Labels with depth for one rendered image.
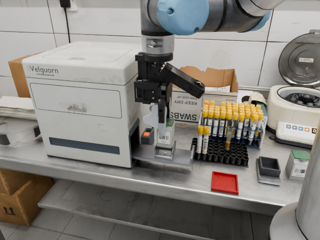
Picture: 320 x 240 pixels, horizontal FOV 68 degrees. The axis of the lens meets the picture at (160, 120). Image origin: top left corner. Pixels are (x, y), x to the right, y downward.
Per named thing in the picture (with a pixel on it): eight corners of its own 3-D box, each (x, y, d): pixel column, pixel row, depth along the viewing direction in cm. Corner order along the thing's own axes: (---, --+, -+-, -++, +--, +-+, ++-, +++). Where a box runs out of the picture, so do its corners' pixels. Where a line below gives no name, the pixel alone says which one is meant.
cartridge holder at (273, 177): (258, 182, 64) (260, 172, 62) (255, 162, 71) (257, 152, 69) (279, 186, 62) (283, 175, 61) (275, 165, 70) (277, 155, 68)
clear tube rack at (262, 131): (196, 142, 80) (198, 124, 77) (199, 127, 89) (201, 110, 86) (260, 150, 76) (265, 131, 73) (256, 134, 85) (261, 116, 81)
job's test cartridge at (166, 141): (156, 146, 65) (156, 126, 62) (160, 137, 69) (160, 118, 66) (171, 148, 64) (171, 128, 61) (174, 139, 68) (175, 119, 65)
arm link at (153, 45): (177, 31, 55) (170, 37, 48) (176, 51, 58) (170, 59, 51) (146, 30, 57) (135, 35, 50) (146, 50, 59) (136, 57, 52)
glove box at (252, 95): (234, 130, 87) (237, 106, 83) (231, 104, 108) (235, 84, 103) (269, 134, 85) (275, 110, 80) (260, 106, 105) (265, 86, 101)
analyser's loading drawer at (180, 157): (120, 160, 69) (119, 145, 66) (128, 147, 74) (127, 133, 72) (191, 170, 65) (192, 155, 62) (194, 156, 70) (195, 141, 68)
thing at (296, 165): (288, 179, 65) (295, 159, 61) (285, 167, 69) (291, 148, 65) (305, 181, 64) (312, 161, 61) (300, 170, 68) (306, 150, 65)
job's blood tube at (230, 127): (224, 155, 73) (228, 127, 69) (224, 153, 74) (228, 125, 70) (228, 155, 73) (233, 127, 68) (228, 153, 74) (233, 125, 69)
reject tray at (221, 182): (211, 190, 61) (211, 188, 61) (212, 173, 67) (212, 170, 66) (238, 195, 60) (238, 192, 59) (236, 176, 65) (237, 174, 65)
